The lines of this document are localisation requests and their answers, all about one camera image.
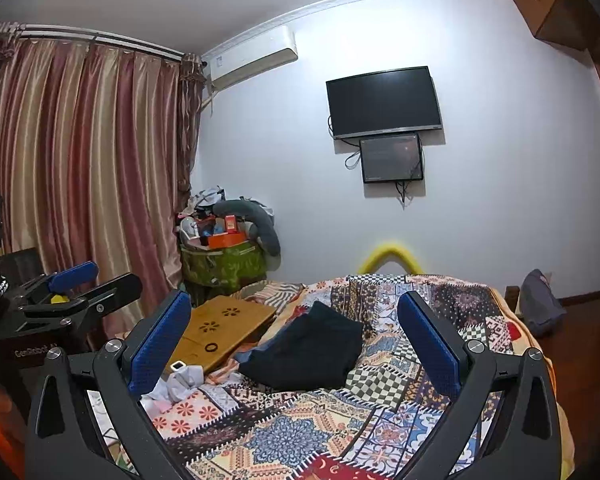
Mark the white wall air conditioner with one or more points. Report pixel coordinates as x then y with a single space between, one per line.
242 58

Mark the folded dark navy garment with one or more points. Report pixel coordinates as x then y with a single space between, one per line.
316 350

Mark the grey backpack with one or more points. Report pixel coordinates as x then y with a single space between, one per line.
539 308

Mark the small wall monitor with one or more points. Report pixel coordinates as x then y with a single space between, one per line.
396 158

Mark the grey plush neck pillow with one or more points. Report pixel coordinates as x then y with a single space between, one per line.
252 212

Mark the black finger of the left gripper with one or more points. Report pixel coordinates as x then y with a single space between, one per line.
107 298

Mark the pink and gold striped curtain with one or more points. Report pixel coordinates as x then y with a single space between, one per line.
96 147

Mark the wooden lap desk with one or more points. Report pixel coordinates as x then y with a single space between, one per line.
216 328

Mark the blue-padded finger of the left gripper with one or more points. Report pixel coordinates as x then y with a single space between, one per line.
69 279

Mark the orange-sleeved left forearm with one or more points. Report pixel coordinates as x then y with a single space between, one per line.
12 455

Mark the large wall television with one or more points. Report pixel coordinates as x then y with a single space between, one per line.
391 101

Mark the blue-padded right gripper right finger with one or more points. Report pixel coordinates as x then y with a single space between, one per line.
438 346

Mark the green fabric storage box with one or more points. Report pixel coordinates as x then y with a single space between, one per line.
210 273

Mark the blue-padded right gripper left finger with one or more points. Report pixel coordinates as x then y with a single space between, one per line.
152 341

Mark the patchwork patterned bed quilt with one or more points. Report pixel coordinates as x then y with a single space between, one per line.
231 427

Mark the yellow curved foam tube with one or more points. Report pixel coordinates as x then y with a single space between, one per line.
391 251

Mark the white crumpled cloth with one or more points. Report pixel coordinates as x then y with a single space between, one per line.
179 385

